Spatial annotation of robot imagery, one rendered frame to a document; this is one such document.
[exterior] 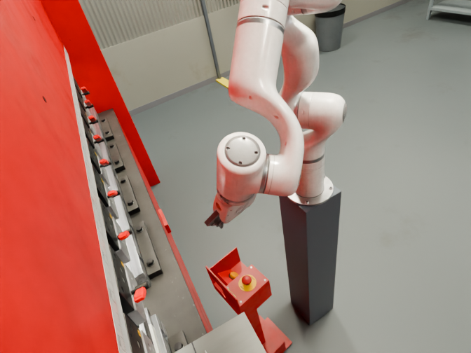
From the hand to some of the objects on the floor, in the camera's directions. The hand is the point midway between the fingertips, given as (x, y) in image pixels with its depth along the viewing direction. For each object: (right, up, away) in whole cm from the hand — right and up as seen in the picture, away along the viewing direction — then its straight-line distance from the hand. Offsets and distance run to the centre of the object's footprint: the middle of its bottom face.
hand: (232, 211), depth 81 cm
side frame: (-116, -8, +225) cm, 253 cm away
